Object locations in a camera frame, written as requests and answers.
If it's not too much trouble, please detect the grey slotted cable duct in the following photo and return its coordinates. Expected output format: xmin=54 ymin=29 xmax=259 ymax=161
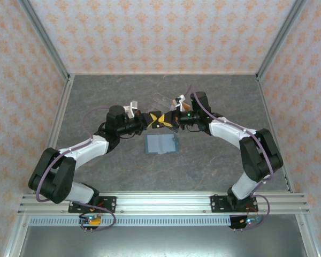
xmin=28 ymin=215 xmax=233 ymax=228

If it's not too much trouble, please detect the light blue card holder wallet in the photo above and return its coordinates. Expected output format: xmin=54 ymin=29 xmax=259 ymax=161
xmin=144 ymin=133 xmax=179 ymax=155

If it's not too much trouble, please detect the left controller board yellow connector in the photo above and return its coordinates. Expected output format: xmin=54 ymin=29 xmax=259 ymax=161
xmin=79 ymin=215 xmax=102 ymax=226

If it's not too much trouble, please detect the aluminium frame post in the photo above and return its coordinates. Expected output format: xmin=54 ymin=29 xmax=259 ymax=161
xmin=18 ymin=0 xmax=71 ymax=79
xmin=256 ymin=0 xmax=309 ymax=79

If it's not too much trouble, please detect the right controller board black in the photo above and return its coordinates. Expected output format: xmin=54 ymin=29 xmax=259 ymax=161
xmin=229 ymin=215 xmax=263 ymax=230

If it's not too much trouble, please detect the aluminium base rail beam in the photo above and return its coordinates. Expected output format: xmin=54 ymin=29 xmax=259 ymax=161
xmin=17 ymin=191 xmax=310 ymax=215

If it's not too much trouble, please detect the grey metal sheet panel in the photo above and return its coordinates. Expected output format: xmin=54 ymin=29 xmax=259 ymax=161
xmin=18 ymin=226 xmax=309 ymax=257

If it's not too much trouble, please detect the clear acrylic tiered card stand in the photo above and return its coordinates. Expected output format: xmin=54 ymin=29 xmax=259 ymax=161
xmin=147 ymin=92 xmax=181 ymax=134

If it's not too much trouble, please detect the aluminium side table rail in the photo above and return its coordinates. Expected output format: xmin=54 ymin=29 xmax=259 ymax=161
xmin=256 ymin=75 xmax=295 ymax=193
xmin=30 ymin=74 xmax=76 ymax=194

